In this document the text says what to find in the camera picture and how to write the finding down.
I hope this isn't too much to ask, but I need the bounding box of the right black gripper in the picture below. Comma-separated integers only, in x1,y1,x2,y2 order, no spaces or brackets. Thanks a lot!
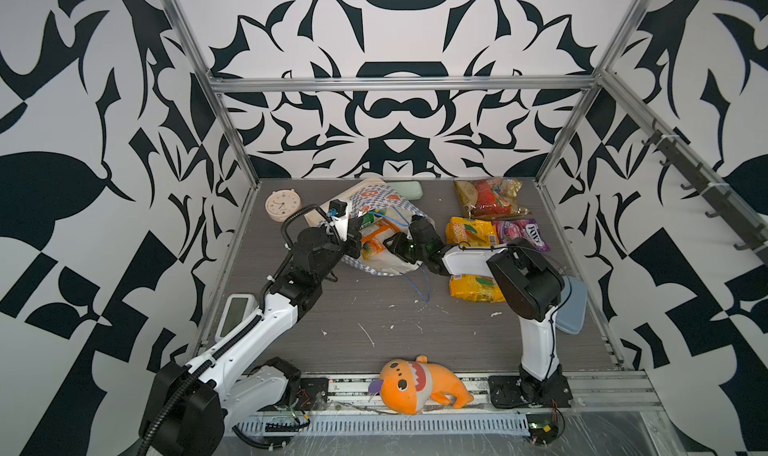
382,231,431,264

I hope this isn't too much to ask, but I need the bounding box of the orange Fox's candy bag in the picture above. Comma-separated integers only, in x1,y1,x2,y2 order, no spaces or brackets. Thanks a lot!
360,220,400,261

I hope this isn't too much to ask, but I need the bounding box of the yellow snack bag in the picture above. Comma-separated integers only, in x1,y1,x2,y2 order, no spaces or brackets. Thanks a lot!
445,217,499,247
449,275,505,303

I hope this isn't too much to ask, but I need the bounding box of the blue checkered paper bag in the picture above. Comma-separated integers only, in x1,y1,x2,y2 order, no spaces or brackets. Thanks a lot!
305,177,426,277

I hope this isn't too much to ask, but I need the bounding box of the gold red fruit snack bag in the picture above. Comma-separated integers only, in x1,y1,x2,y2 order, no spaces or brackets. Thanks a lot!
454,177,530,221

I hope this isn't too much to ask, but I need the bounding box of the purple pink candy bag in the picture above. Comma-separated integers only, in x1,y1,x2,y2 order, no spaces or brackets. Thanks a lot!
493,218,550,252

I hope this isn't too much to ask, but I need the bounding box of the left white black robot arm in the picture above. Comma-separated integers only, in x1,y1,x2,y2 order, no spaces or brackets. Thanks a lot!
135,200,363,455

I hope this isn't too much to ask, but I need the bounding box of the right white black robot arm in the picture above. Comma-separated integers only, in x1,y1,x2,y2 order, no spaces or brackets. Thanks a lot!
384,216,568,405

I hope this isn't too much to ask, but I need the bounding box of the mint green case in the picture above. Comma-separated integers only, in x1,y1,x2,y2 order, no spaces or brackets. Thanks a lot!
388,181,424,201

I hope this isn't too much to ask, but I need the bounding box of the green snack packet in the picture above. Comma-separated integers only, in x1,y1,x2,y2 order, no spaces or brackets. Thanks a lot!
360,211,380,230

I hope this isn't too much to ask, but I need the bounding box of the pink round alarm clock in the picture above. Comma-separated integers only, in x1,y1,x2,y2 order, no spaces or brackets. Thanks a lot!
264,189,302,223

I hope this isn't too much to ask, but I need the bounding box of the white digital scale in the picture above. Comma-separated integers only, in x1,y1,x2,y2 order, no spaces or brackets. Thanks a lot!
214,293,258,342

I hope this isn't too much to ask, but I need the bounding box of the orange plush shark toy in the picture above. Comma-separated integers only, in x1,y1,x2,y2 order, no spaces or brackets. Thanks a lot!
367,355,474,415

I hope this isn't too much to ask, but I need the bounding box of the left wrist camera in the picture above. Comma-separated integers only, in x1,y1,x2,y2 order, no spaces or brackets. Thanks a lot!
326,199,350,242

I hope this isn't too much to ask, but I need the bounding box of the white perforated cable tray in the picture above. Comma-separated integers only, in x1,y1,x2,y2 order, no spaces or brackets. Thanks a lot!
237,413,530,437

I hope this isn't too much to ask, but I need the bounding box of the black wall hook rack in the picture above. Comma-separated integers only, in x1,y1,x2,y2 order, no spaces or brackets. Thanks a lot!
643,118,767,266

